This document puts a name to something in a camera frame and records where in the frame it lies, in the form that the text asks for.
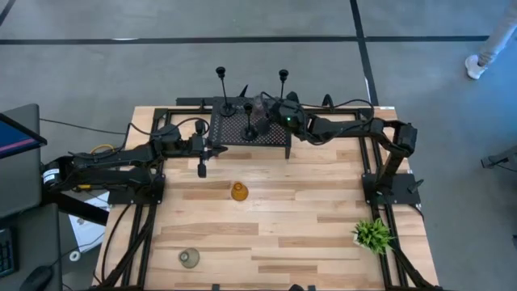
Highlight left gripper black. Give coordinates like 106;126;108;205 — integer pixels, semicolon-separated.
188;133;229;179

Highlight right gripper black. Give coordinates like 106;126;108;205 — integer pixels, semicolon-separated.
254;99;309;137

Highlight short black metal candlestick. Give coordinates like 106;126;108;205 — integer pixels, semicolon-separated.
241;102;259;142

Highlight pink ribbed glass candle holder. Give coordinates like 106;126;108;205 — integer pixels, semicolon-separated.
252;93;271;120

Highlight black perforated metal shelf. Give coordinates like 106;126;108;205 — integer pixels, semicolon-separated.
208;95;292;160

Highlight tall black metal candlestick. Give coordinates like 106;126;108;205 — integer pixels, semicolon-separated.
215;65;237;118

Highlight amber ribbed glass candle holder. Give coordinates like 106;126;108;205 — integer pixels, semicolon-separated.
230;181;250;202

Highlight medium black metal candlestick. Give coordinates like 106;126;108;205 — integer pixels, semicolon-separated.
278;69;290;102

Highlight smoke grey glass candle holder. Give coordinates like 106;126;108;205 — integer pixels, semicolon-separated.
178;247;201;270

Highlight black table support beam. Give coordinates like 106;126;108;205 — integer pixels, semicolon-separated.
42;189;110;227

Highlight white paper sheet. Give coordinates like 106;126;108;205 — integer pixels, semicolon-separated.
67;191;111;255

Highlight green potted plant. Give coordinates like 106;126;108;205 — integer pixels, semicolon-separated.
350;217;396;256

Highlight grey side desk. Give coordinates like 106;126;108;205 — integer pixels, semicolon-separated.
0;103;65;291

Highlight blue screen monitor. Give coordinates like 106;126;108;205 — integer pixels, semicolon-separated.
0;112;48;161

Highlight black computer mouse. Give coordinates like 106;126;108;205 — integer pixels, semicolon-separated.
19;264;54;291

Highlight person's shoe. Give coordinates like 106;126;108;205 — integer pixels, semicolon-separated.
464;53;489;81

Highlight black keyboard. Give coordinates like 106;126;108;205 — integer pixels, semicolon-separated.
0;226;18;279

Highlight person's leg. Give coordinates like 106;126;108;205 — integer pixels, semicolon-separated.
477;0;517;68

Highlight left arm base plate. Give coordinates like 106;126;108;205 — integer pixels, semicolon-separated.
107;173;166;205

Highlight black aluminium table frame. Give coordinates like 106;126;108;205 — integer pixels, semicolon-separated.
95;96;443;291

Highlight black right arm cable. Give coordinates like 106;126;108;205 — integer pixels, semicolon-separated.
301;99;376;122

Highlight yellow cable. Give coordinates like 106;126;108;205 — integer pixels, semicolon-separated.
88;143;117;155

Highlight thin black floor cable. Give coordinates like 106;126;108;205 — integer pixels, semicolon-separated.
39;117;132;137

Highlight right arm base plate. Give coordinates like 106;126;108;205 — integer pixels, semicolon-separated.
361;172;422;205

